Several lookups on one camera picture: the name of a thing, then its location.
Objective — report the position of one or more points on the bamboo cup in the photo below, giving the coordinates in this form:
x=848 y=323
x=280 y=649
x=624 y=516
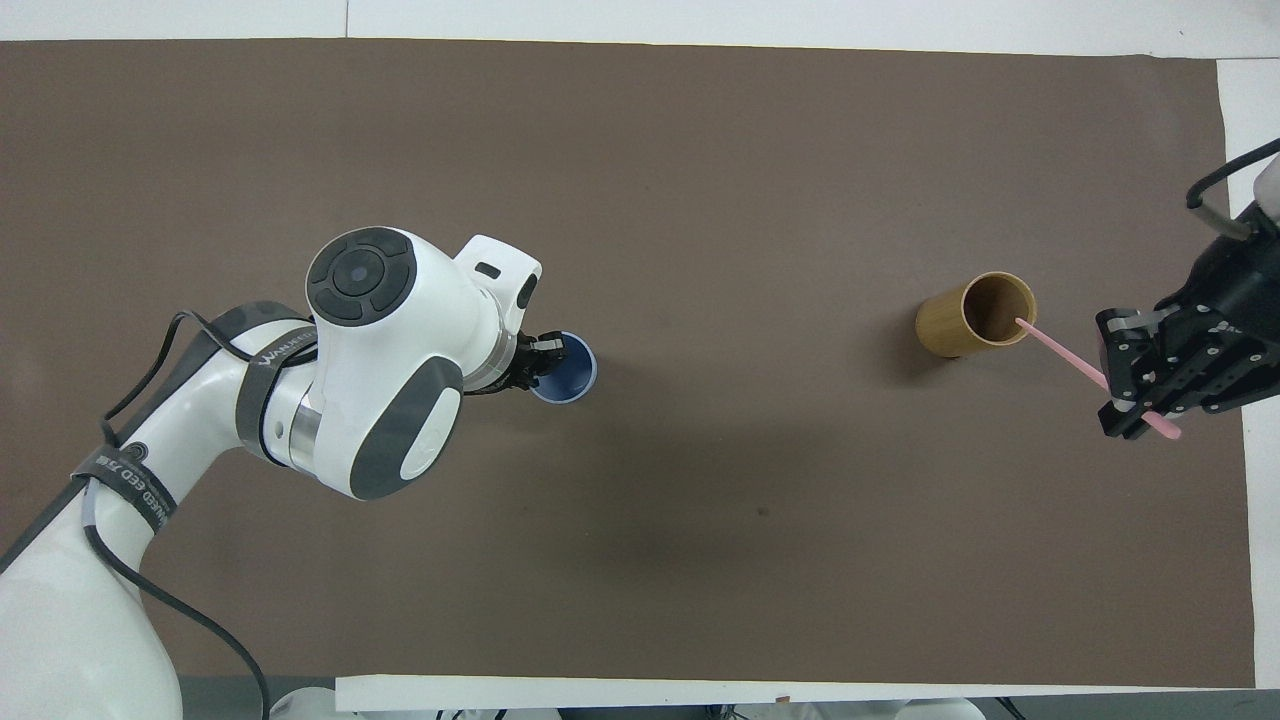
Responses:
x=945 y=325

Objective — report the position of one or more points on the blue cup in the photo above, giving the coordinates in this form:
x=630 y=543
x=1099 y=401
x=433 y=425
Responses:
x=570 y=380

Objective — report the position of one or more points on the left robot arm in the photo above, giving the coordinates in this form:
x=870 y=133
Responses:
x=400 y=330

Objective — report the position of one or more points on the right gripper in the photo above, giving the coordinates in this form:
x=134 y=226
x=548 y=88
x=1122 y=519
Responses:
x=1235 y=275

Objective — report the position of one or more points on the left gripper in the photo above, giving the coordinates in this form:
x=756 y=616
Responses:
x=525 y=365

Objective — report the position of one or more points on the pink chopstick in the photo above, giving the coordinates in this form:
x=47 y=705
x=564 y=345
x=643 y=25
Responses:
x=1060 y=352

